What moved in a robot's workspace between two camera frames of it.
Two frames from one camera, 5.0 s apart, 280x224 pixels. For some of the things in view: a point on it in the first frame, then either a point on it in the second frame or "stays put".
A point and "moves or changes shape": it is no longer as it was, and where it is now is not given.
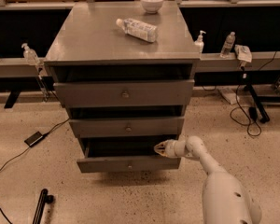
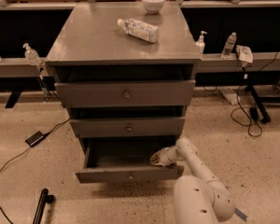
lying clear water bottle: (139, 29) stays put
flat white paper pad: (230, 94) stays put
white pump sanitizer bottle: (200, 43) stays put
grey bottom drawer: (125, 154) moves or changes shape
